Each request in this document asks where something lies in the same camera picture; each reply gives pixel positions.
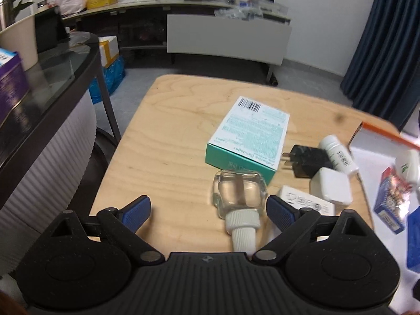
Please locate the orange rimmed white tray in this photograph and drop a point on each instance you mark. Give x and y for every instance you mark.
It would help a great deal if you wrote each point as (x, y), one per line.
(367, 157)

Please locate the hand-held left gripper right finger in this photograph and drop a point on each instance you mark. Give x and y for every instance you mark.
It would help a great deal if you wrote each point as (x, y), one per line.
(279, 211)

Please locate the white cabinet drawer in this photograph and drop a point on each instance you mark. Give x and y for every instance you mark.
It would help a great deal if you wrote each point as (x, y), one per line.
(226, 39)

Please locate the white repellent heater green button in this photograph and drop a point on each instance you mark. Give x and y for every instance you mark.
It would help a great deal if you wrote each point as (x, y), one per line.
(408, 167)

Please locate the black charger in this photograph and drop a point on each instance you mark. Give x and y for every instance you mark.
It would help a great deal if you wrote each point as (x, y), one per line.
(308, 160)

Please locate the blue and white medicine box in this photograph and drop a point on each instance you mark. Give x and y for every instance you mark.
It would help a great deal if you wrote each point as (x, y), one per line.
(6, 59)

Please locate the white charger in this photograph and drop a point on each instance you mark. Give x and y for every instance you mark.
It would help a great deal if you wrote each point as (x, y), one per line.
(331, 185)

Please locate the blue plastic bag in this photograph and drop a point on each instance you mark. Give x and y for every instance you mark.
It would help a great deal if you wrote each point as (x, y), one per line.
(108, 78)

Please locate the dark blue curtain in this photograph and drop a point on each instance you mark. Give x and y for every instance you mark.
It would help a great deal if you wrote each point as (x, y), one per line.
(384, 55)

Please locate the clear plastic bag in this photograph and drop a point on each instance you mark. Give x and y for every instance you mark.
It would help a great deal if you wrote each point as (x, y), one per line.
(236, 13)

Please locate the red card box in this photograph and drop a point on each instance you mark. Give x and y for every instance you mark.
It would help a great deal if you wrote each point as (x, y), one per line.
(390, 200)

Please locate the white pill bottle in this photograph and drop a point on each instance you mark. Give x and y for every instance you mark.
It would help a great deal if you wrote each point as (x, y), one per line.
(338, 154)

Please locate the pile of small boxes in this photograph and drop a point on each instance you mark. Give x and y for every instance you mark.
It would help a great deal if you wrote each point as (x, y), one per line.
(256, 3)

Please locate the blue tin box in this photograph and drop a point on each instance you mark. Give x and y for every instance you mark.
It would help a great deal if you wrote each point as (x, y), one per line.
(414, 242)

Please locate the clear glass liquid bottle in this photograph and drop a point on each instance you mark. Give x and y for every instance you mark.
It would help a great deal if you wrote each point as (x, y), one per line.
(236, 193)

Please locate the teal paper box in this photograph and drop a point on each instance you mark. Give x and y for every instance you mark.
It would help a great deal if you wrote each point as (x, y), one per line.
(252, 128)

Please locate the purple patterned tin box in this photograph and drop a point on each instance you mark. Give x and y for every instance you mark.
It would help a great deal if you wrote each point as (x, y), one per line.
(11, 92)

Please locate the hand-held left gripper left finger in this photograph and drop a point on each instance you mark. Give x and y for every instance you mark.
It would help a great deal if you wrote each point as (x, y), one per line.
(136, 213)

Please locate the tv cabinet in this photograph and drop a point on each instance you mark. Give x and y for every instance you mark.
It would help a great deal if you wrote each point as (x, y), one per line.
(141, 26)

